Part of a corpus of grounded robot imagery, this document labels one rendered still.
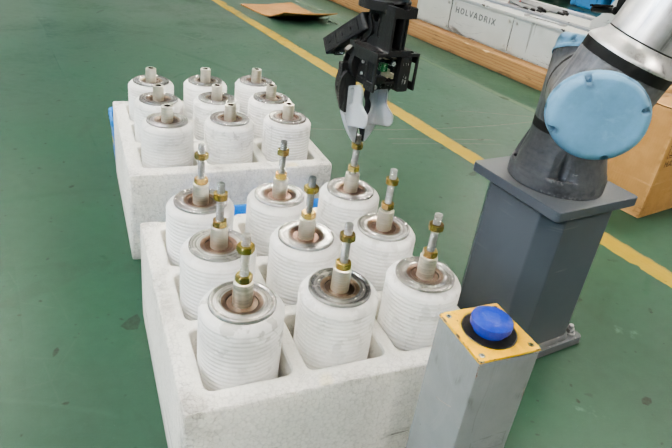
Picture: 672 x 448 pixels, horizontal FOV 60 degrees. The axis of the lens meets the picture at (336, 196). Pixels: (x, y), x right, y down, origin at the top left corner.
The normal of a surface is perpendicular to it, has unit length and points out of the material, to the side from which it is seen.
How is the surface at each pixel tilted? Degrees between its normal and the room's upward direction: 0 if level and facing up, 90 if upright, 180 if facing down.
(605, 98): 97
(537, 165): 73
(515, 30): 90
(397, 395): 90
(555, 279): 90
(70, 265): 0
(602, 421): 0
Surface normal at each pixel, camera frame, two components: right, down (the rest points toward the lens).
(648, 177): -0.85, 0.15
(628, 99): -0.36, 0.50
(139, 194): 0.38, 0.47
